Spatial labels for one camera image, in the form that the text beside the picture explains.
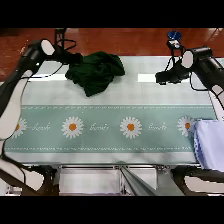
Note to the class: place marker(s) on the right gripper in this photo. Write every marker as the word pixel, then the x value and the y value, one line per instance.
pixel 173 75

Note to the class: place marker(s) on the dark green T-shirt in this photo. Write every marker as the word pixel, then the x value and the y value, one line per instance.
pixel 96 73

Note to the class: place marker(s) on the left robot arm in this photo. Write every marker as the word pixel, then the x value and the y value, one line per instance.
pixel 12 100

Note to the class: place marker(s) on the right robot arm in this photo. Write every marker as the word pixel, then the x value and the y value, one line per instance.
pixel 207 63

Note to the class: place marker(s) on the blue round disc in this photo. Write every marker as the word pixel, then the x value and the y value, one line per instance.
pixel 174 34

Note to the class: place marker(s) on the light blue garment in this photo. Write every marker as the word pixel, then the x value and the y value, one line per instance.
pixel 210 143

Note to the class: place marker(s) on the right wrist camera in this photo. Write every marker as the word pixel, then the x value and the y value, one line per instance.
pixel 174 43

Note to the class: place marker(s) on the silver frame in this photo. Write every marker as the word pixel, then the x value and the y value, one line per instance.
pixel 140 183

